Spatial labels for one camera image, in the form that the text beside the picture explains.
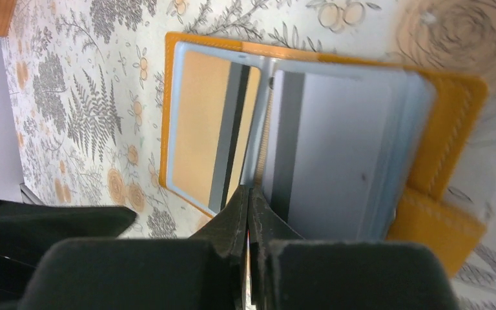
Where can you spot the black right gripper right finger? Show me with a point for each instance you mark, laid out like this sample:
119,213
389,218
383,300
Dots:
291,272

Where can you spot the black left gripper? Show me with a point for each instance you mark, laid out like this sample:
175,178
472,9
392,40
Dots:
27,232

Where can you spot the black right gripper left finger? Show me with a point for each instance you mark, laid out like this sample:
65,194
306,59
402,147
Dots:
204,271

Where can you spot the grey card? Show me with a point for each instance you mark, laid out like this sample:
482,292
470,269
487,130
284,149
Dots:
340,149

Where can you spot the yellow leather card holder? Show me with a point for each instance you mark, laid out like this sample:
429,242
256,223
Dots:
423,215

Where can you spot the floral patterned table mat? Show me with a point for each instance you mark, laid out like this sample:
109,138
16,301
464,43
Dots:
86,86

